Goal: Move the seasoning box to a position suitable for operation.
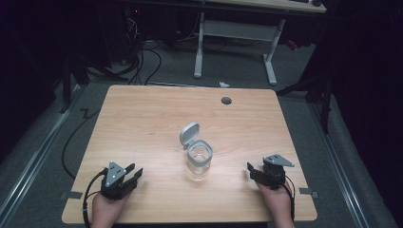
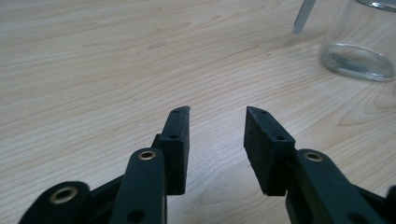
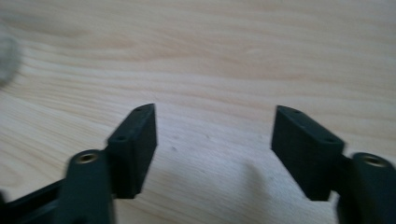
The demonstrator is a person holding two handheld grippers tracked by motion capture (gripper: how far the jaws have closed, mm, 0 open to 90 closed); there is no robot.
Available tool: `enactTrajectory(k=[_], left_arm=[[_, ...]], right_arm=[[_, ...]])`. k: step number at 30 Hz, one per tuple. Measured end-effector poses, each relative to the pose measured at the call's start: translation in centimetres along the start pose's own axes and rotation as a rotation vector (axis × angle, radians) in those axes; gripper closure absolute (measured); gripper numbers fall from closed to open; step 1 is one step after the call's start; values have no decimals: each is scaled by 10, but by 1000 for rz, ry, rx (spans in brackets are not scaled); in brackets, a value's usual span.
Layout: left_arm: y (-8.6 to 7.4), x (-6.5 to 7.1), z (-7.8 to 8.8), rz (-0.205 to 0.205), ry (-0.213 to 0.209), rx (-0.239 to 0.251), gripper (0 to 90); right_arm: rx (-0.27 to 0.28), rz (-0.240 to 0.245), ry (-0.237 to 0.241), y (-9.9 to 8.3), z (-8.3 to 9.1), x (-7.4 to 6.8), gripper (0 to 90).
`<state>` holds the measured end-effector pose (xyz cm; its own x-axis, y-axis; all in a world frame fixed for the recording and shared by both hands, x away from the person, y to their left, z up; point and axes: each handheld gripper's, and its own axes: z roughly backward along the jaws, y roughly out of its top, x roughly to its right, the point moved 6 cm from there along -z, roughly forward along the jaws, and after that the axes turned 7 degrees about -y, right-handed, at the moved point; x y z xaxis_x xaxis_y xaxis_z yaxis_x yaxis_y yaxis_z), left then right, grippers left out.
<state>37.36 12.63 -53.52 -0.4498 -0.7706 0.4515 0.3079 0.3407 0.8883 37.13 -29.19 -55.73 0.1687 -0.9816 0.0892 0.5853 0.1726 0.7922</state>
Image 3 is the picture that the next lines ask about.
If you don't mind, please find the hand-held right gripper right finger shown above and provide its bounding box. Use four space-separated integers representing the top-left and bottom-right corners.
270 105 347 202

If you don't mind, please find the grey blurred object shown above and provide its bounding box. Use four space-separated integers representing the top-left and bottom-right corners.
0 34 22 88

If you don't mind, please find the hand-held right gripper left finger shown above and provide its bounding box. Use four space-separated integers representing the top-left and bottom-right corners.
105 103 159 200

